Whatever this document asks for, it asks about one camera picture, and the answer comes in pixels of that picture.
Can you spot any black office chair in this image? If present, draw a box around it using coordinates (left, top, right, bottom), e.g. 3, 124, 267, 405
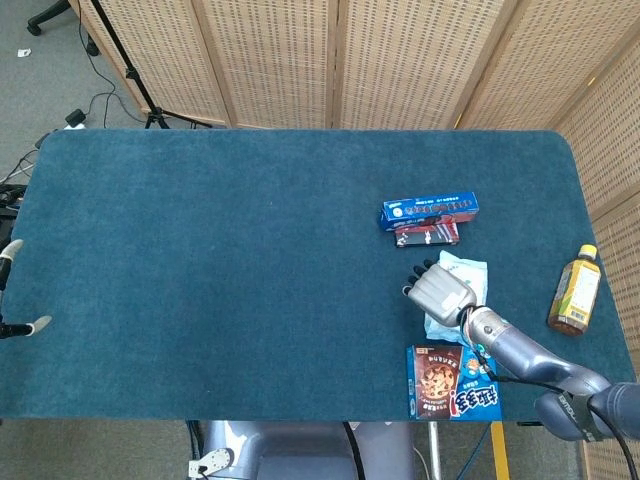
27, 0, 101, 56

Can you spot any woven wooden screen panel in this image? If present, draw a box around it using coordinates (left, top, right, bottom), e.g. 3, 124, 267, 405
589, 199, 640, 480
457, 0, 640, 132
332, 0, 507, 132
74, 0, 232, 129
547, 47, 640, 221
192, 0, 342, 131

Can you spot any black floor equipment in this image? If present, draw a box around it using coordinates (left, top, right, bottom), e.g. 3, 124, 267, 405
0, 183, 29, 241

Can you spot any blue chocolate cookie box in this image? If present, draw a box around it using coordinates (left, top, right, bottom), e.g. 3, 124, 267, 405
405, 344, 504, 421

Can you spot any blue pink Oreo cookie box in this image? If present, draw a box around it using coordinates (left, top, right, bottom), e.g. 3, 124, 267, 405
377, 191, 480, 234

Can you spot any silver perforated bracket plate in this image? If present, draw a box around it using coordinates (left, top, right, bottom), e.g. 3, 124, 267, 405
187, 447, 235, 479

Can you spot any black tripod stand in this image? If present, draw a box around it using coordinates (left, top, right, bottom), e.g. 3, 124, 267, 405
89, 0, 214, 130

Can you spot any small dark flat box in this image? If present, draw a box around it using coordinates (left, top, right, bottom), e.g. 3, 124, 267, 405
393, 222, 461, 249

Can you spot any silver metal table leg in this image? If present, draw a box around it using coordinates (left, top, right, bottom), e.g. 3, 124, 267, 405
427, 420, 444, 480

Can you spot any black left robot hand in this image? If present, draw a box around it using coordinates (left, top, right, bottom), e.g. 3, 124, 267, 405
0, 238, 53, 340

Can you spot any yellow capped tea bottle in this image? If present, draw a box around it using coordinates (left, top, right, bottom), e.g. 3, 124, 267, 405
547, 243, 602, 336

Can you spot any thin black hanging cable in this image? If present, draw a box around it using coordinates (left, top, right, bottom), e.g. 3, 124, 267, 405
76, 0, 147, 126

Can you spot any grey robot torso base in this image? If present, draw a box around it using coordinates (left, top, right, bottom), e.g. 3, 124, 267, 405
187, 419, 416, 480

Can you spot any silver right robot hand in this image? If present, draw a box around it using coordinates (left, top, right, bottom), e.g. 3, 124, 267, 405
401, 258, 479, 327

